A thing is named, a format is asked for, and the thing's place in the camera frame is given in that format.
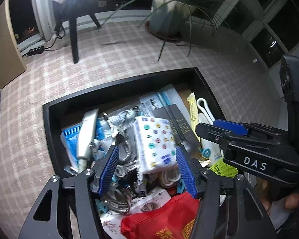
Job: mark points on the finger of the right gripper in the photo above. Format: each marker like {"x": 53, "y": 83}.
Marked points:
{"x": 213, "y": 134}
{"x": 234, "y": 127}

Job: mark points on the red fabric pouch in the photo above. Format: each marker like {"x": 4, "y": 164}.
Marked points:
{"x": 175, "y": 219}

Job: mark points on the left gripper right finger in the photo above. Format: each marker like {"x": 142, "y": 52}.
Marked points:
{"x": 190, "y": 172}

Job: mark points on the white dotted tissue pack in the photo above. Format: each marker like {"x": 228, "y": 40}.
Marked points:
{"x": 156, "y": 145}

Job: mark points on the black storage box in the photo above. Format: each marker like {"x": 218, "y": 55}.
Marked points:
{"x": 69, "y": 110}

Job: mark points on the silver cosmetic tube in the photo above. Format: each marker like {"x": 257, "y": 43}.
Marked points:
{"x": 86, "y": 138}

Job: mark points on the potted plant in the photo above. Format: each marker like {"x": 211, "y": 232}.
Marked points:
{"x": 166, "y": 18}

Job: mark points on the black stand leg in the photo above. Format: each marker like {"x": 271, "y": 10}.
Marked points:
{"x": 74, "y": 39}

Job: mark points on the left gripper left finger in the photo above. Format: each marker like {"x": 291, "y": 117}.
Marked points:
{"x": 104, "y": 171}

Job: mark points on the wooden panel board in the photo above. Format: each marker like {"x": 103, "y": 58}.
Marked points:
{"x": 11, "y": 61}

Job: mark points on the black power strip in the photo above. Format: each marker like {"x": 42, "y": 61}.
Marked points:
{"x": 36, "y": 51}

